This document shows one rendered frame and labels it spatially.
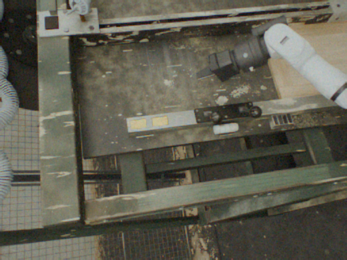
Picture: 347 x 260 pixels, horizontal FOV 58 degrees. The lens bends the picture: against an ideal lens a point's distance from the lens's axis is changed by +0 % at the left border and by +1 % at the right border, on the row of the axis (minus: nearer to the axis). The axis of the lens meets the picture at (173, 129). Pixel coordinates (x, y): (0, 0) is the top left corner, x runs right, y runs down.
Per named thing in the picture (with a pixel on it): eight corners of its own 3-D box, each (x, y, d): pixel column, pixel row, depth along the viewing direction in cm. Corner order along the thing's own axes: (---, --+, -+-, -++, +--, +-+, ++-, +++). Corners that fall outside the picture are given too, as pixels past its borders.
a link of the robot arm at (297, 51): (265, 47, 93) (300, 76, 88) (259, 37, 85) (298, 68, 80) (282, 30, 91) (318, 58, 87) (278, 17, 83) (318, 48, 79)
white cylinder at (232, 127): (214, 135, 105) (236, 132, 106) (215, 132, 102) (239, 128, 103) (212, 127, 106) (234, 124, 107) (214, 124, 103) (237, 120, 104)
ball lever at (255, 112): (247, 114, 105) (264, 118, 92) (236, 115, 105) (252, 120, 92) (246, 102, 105) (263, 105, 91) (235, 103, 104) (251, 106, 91)
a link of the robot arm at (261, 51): (261, 72, 96) (299, 57, 92) (253, 63, 86) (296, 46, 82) (249, 39, 98) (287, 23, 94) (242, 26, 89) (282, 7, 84)
